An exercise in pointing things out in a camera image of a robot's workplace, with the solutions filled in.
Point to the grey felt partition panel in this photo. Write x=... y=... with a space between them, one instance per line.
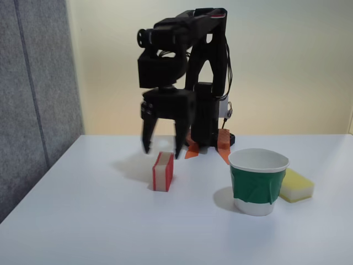
x=36 y=110

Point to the red and white sponge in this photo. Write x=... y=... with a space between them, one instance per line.
x=163 y=174

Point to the paper cup with green tape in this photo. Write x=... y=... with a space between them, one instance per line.
x=255 y=185

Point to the orange tape strip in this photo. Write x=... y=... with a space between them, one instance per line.
x=225 y=156
x=192 y=153

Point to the orange base block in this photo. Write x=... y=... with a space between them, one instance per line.
x=188 y=139
x=224 y=139

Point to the white controller board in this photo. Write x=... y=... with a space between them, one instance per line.
x=224 y=106

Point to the yellow and white sponge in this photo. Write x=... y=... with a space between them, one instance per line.
x=299 y=186

